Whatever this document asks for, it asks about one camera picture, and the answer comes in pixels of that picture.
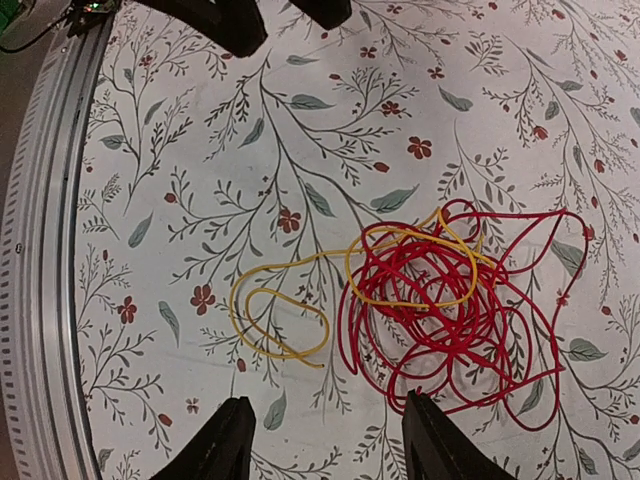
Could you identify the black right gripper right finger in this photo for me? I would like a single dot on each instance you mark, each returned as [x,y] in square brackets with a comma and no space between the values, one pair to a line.
[436,449]

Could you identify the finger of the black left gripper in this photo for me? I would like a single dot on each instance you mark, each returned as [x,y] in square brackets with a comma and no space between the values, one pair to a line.
[236,25]
[329,14]

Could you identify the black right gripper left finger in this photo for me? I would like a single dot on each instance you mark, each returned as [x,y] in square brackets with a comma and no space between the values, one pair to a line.
[221,449]

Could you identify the floral patterned table mat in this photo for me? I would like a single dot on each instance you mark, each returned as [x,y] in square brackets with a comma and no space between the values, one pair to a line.
[215,189]

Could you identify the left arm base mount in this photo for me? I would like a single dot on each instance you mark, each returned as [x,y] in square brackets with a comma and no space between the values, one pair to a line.
[85,14]

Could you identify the front aluminium rail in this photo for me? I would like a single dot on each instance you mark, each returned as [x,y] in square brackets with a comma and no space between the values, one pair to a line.
[44,405]

